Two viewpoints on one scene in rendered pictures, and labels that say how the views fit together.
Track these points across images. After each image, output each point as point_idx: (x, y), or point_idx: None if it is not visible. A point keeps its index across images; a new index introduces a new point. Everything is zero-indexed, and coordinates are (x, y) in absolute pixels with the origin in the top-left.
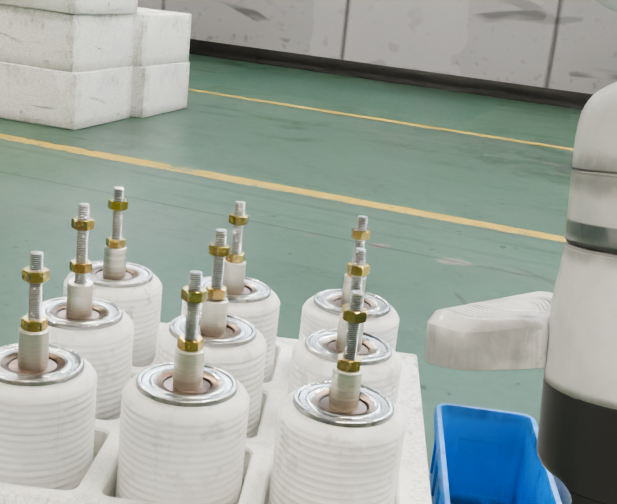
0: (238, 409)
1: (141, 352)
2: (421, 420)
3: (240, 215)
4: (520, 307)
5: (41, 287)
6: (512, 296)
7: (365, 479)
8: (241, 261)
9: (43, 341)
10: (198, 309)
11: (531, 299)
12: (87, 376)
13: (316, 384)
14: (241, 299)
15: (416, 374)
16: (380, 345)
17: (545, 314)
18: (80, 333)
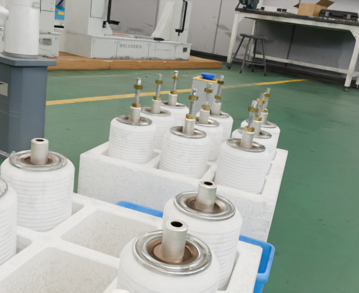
0: (140, 115)
1: None
2: (184, 181)
3: (259, 99)
4: None
5: (174, 81)
6: (3, 7)
7: (109, 135)
8: (253, 119)
9: (169, 96)
10: (156, 86)
11: (0, 7)
12: (164, 108)
13: (149, 120)
14: (238, 129)
15: (241, 195)
16: (188, 135)
17: None
18: (198, 112)
